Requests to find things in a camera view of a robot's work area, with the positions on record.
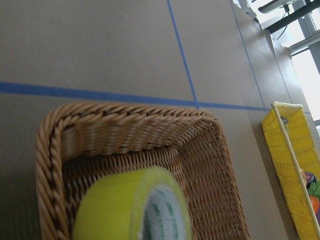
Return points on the yellow packing tape roll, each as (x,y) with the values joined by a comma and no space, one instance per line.
(145,204)

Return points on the brown wicker basket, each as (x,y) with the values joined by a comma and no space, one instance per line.
(80,142)

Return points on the toy panda figure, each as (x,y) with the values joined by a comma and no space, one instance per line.
(284,120)

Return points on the orange toy carrot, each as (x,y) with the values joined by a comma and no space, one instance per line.
(314,196)

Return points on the black monitor stand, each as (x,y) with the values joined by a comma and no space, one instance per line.
(288,18)

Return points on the yellow woven basket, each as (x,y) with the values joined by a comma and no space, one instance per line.
(292,149)

